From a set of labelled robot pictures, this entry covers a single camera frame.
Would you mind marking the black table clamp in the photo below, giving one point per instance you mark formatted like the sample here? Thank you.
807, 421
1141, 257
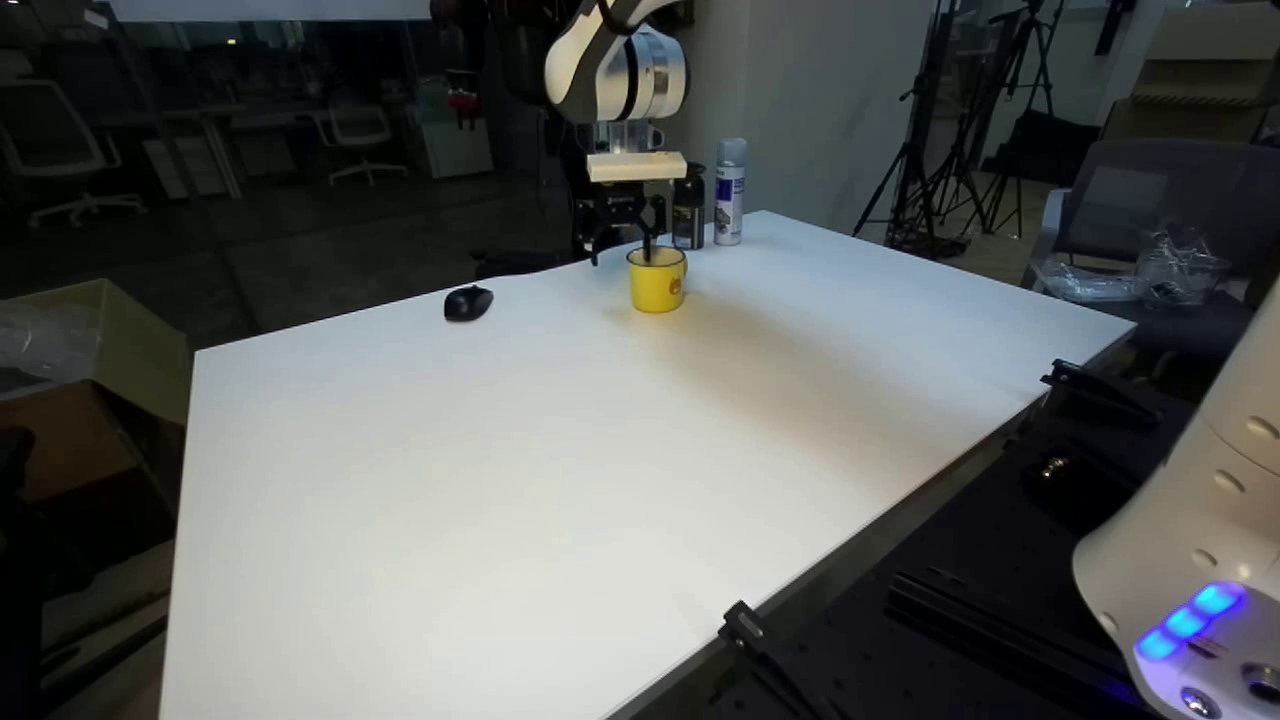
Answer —
1102, 395
761, 652

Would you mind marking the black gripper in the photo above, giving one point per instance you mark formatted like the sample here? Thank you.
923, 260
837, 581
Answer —
624, 204

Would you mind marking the beige wrist mount plate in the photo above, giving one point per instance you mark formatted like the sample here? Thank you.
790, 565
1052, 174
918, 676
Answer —
639, 165

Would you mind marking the brown cardboard box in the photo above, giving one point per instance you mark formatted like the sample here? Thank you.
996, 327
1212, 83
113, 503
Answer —
82, 347

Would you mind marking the white office chair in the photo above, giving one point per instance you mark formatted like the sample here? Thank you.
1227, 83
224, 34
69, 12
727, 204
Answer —
360, 146
53, 146

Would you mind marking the yellow enamel cup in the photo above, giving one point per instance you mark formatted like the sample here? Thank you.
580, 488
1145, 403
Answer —
656, 286

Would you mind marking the dark metal can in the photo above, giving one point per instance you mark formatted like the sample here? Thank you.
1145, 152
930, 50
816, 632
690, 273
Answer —
690, 215

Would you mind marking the black computer mouse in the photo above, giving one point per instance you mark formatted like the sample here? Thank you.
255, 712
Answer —
470, 305

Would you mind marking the black office chair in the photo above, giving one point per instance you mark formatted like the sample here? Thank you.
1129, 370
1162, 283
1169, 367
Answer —
1162, 203

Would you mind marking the white board panel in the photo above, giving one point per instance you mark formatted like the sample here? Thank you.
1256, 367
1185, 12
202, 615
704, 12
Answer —
266, 10

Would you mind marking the white spray bottle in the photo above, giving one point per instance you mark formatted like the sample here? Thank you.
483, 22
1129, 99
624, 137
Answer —
731, 194

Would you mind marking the black camera tripod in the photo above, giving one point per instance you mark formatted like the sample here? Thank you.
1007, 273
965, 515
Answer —
935, 132

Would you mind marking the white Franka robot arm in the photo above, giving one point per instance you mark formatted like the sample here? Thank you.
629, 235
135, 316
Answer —
1200, 532

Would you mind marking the clear plastic bag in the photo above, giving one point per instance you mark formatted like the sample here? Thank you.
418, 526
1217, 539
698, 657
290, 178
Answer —
1135, 265

